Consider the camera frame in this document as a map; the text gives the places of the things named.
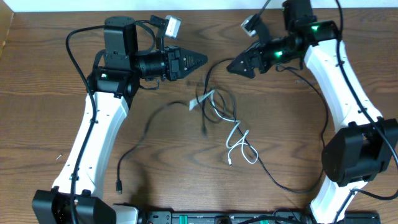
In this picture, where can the brown cardboard side panel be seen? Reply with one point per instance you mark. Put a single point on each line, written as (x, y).
(6, 17)

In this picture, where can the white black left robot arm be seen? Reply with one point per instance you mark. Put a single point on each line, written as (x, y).
(134, 51)

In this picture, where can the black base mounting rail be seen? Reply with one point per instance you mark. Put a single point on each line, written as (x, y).
(280, 216)

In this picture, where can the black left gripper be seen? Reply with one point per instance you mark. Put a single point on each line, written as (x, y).
(174, 68)

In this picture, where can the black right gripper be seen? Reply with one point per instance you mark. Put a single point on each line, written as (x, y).
(245, 57)

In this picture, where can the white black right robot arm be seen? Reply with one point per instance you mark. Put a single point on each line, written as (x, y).
(364, 141)

